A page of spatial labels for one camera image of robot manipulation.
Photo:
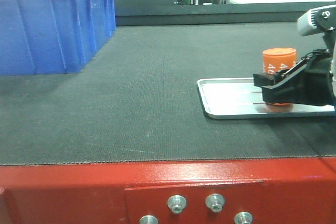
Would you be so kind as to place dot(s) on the blue crate on conveyor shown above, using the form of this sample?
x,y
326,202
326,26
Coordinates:
x,y
53,36

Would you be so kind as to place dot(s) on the silver metal tray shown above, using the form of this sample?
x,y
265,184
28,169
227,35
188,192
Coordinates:
x,y
238,98

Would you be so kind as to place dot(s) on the silver bolt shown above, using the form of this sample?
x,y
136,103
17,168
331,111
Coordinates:
x,y
243,218
176,203
215,202
148,219

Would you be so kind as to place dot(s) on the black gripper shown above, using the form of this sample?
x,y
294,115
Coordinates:
x,y
309,82

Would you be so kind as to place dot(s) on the red conveyor frame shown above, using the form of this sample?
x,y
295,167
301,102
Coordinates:
x,y
285,190

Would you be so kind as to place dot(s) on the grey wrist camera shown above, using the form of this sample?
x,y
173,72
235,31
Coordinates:
x,y
317,20

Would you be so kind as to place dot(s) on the dark conveyor belt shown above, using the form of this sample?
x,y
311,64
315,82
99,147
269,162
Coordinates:
x,y
137,101

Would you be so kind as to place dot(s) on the orange capacitor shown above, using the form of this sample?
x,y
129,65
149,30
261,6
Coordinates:
x,y
276,59

